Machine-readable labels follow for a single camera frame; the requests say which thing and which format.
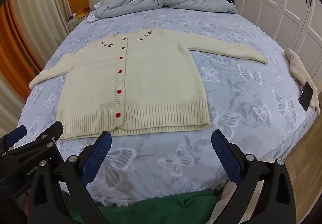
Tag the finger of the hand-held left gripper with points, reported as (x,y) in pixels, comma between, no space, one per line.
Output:
(15,134)
(47,136)

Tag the cream cloth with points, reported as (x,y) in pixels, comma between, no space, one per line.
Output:
(298,65)

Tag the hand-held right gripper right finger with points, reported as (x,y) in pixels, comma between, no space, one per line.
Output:
(226,156)

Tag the white cloth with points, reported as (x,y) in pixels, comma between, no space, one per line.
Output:
(91,19)

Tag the cream curtain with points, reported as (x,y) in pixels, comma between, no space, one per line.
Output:
(37,12)

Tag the bedside table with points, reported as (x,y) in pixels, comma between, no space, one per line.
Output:
(73,25)

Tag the black phone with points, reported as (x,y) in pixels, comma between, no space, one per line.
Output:
(306,97)

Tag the person's cream trousers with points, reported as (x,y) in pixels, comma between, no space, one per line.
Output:
(226,198)

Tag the cream knitted cardigan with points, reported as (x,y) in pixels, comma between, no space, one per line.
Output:
(151,88)

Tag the green cloth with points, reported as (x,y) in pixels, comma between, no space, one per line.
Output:
(163,209)

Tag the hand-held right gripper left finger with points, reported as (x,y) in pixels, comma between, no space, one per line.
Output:
(96,161)

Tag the orange curtain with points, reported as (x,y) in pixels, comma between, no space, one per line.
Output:
(17,50)

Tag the bed with butterfly sheet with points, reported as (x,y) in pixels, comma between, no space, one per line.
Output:
(239,113)

